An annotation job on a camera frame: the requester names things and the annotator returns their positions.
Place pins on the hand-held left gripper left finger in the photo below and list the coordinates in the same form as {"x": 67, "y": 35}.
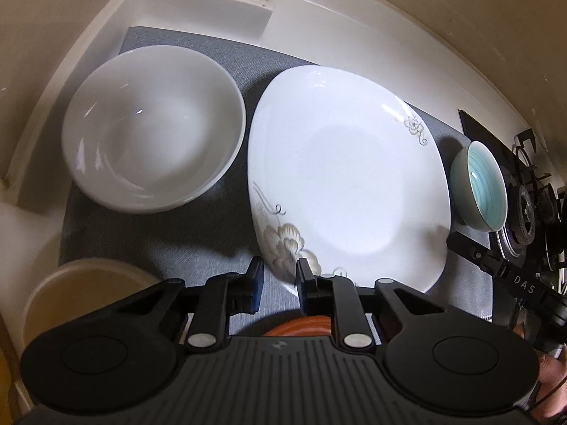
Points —
{"x": 256, "y": 287}

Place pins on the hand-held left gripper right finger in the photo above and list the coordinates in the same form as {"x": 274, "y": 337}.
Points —
{"x": 304, "y": 285}

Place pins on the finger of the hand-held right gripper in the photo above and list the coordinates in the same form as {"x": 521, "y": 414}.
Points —
{"x": 474, "y": 250}

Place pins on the small teal glazed bowl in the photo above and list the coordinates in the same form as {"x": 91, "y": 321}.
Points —
{"x": 483, "y": 186}

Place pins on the white floral square plate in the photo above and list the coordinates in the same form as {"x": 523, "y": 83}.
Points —
{"x": 354, "y": 177}

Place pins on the person's right hand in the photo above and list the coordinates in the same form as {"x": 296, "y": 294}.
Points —
{"x": 551, "y": 369}

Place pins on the orange plate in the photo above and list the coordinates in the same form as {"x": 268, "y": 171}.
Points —
{"x": 301, "y": 326}

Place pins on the black gas stove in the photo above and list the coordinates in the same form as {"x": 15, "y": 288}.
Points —
{"x": 531, "y": 212}

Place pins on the grey fabric mat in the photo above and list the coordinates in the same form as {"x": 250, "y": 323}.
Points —
{"x": 186, "y": 239}

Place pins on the beige bowl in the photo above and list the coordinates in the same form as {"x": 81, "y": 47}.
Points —
{"x": 75, "y": 292}

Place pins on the large white bowl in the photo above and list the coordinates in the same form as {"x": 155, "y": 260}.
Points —
{"x": 150, "y": 128}

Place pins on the white plastic tray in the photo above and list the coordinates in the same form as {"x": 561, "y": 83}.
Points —
{"x": 186, "y": 4}

